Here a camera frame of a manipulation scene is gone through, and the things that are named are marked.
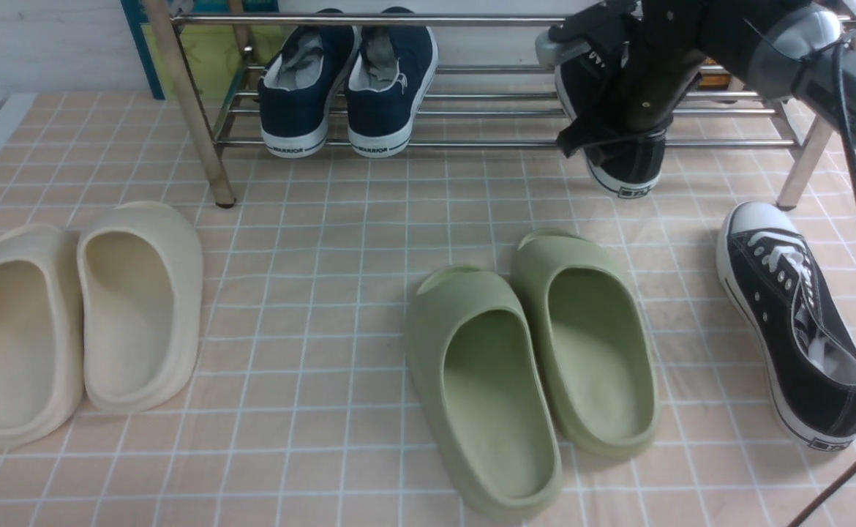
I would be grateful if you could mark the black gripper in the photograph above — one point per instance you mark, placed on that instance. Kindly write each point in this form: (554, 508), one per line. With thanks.
(649, 57)

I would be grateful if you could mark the black canvas sneaker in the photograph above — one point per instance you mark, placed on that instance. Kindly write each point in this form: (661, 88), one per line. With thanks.
(624, 163)
(771, 276)

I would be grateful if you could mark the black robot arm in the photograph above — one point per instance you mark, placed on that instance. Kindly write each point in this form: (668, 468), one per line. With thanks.
(785, 49)

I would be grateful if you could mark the metal shoe rack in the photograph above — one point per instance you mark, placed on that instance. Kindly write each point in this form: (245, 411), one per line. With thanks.
(167, 22)

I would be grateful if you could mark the right navy canvas sneaker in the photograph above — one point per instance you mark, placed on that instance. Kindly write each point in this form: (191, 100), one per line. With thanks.
(388, 83)

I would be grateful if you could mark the navy canvas sneaker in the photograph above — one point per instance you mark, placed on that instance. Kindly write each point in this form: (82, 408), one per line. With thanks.
(299, 85)
(388, 83)

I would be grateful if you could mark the right green foam slipper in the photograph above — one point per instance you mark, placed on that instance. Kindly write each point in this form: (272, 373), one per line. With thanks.
(590, 341)

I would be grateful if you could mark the green foam slipper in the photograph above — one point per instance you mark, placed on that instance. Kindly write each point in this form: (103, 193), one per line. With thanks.
(472, 361)
(590, 341)

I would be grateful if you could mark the left green foam slipper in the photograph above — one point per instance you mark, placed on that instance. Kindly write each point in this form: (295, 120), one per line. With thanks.
(472, 361)

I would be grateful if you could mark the left navy canvas sneaker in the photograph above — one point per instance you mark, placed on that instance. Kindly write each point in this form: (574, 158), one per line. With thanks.
(299, 85)

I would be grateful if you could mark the teal and yellow book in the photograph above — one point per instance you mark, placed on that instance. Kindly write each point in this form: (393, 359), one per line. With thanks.
(212, 53)

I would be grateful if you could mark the pink checkered floor mat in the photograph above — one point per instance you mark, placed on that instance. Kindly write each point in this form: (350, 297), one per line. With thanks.
(301, 412)

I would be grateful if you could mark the right cream foam slipper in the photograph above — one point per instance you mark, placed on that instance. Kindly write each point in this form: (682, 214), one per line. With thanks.
(141, 270)

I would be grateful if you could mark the cream foam slipper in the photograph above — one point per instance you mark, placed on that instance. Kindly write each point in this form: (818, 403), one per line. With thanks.
(41, 333)
(141, 270)

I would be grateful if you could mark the left cream foam slipper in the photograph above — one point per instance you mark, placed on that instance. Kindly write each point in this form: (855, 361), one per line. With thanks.
(41, 333)

